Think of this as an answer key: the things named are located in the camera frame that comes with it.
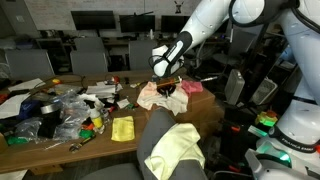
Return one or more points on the white paper stack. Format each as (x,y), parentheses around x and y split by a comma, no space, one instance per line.
(100,90)

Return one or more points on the wooden wall desk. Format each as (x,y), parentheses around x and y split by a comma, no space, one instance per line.
(116,42)

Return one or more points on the dark grey swivel chair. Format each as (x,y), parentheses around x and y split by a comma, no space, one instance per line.
(156,126)

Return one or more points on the blue bag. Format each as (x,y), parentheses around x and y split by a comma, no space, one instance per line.
(29,109)

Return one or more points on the yellow cleaning cloth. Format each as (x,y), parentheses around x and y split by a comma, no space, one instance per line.
(122,128)

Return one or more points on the brown cardboard box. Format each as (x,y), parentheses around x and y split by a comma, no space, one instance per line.
(200,103)

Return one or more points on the light green towel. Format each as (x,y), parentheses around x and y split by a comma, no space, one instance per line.
(173,150)

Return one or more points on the green crumpled bag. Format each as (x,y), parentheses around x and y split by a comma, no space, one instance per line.
(16,140)

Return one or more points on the white tower heater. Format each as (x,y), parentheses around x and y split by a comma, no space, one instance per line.
(234,86)

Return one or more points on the black equipment stand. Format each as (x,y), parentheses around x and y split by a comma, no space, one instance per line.
(235,140)

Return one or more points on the black computer monitor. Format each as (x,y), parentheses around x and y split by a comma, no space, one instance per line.
(171,23)
(93,20)
(137,23)

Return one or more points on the red ball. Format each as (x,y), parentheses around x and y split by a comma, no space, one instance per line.
(116,79)

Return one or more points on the light grey office chair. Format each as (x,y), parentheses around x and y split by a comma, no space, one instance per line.
(89,44)
(28,63)
(88,61)
(141,55)

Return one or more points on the white vented box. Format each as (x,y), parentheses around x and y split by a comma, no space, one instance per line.
(264,90)

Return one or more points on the clear plastic bags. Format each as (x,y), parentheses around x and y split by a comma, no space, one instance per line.
(71,113)

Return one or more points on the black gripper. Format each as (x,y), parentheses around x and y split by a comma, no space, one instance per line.
(168,89)

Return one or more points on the white spray bottle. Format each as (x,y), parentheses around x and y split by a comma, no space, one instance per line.
(96,120)

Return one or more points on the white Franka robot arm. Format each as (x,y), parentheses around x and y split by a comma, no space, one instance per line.
(206,20)

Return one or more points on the green toy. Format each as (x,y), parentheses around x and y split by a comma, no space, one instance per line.
(86,133)

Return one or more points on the white towel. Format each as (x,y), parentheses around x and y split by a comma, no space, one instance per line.
(176,103)

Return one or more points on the small white card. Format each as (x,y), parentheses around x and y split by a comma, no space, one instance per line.
(123,103)

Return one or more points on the white paper sheet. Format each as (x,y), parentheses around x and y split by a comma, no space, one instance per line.
(26,85)
(11,106)

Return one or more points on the yellow wrist camera box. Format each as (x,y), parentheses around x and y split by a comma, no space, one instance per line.
(168,81)

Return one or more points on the adjustable wrench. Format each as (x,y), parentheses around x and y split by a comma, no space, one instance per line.
(81,143)

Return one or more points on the green red toy block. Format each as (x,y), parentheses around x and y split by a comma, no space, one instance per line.
(266,119)

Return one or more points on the pink towel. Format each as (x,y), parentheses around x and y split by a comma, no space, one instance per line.
(191,87)

